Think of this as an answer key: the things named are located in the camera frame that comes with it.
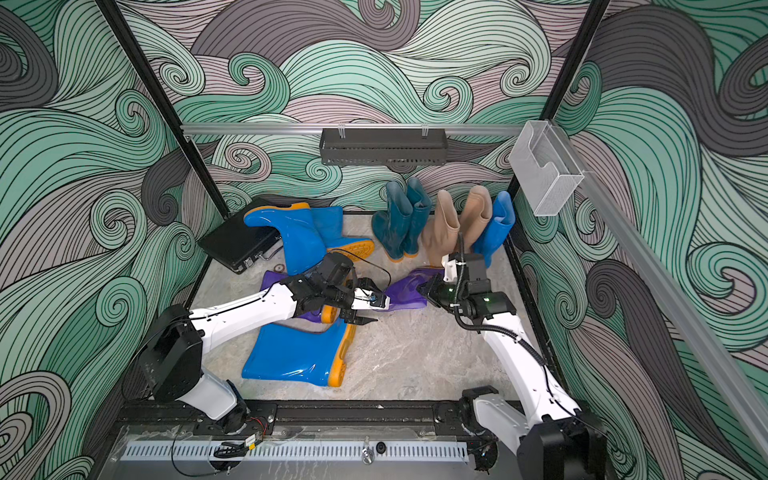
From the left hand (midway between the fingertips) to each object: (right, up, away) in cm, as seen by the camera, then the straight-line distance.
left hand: (377, 296), depth 79 cm
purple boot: (-21, -9, +9) cm, 24 cm away
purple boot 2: (+7, 0, +1) cm, 7 cm away
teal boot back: (+4, +19, +18) cm, 27 cm away
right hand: (+10, +2, -2) cm, 10 cm away
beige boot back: (+20, +15, +11) cm, 27 cm away
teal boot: (+13, +27, +10) cm, 31 cm away
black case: (-52, +14, +27) cm, 60 cm away
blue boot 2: (+35, +20, +3) cm, 40 cm away
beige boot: (+32, +23, +16) cm, 42 cm away
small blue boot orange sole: (-18, +22, +32) cm, 42 cm away
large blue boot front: (-24, -16, +2) cm, 29 cm away
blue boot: (-26, +18, +26) cm, 41 cm away
